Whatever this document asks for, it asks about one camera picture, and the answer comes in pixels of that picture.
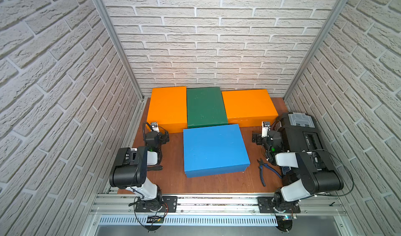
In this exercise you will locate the aluminium front rail frame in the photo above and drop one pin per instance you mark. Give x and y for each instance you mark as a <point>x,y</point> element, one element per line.
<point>211,210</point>

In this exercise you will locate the wrist white camera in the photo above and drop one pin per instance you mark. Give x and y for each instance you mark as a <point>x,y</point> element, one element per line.
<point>265,129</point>
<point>154,126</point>

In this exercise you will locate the green shoebox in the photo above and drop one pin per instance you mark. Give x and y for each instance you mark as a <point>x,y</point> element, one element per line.
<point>205,107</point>

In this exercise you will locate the black grey toolbox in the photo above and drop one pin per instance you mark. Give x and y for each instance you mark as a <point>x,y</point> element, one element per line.
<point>301,140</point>

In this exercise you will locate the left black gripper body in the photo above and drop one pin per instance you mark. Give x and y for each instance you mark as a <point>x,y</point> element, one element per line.
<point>158,134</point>

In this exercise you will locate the blue shoebox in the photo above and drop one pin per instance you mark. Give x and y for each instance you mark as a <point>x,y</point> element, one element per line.
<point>214,150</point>

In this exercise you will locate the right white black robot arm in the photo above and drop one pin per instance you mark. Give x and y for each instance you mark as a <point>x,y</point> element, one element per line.
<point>306,167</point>

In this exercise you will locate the black handled screwdriver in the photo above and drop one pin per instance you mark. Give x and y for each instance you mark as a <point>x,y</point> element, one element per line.
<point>155,168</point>

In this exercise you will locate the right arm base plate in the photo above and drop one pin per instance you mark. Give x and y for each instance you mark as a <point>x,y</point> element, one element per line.
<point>270,204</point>

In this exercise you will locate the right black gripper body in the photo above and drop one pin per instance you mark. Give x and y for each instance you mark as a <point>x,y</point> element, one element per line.
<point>261,141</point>

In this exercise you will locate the right corner aluminium profile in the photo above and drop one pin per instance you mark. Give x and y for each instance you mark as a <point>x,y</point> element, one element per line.
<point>324,31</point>

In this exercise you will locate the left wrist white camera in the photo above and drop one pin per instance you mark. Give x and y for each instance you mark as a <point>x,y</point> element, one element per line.
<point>154,126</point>

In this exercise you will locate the left corner aluminium profile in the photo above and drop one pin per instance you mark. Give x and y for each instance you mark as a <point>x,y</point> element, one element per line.
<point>107,21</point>

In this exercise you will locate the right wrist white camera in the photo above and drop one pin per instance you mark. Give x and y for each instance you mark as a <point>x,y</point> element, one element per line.
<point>265,129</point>

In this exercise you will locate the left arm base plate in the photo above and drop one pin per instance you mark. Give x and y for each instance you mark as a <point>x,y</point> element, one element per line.
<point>158,205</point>

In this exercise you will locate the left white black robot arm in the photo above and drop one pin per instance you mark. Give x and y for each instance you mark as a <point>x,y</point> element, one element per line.
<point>130,167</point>

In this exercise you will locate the orange shoebox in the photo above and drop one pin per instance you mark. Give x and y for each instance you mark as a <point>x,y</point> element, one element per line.
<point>249,108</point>
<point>168,108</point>

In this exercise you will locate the corner aluminium profile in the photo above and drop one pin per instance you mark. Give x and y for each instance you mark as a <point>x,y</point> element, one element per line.
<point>107,21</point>
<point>324,31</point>

